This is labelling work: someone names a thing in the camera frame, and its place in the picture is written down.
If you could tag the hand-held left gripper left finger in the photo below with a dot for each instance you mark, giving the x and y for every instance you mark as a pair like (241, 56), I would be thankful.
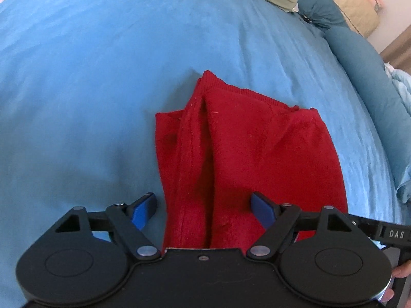
(144, 210)

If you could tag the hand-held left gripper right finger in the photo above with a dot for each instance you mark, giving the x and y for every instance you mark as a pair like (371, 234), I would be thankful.
(263, 210)

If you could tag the red knit sweater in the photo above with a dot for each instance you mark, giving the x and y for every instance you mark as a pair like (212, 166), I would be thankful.
(244, 157)

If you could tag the person's right hand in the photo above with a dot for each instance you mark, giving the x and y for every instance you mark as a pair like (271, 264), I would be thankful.
(403, 269)

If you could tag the blue bed sheet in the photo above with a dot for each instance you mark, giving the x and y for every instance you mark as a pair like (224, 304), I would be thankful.
(96, 86)

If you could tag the long blue pillow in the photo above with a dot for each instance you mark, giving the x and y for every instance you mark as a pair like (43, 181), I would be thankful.
(369, 86)

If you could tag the light blue blanket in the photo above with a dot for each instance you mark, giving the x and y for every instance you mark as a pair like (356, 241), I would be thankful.
(401, 83)

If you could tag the teal pillow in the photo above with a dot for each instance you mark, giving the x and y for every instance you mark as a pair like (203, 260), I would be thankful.
(319, 4)

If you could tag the beige quilted pillow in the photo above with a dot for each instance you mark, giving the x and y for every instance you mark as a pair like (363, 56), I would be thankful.
(353, 6)

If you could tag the pink plush toy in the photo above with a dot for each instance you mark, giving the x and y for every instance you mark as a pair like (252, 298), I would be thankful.
(376, 1)

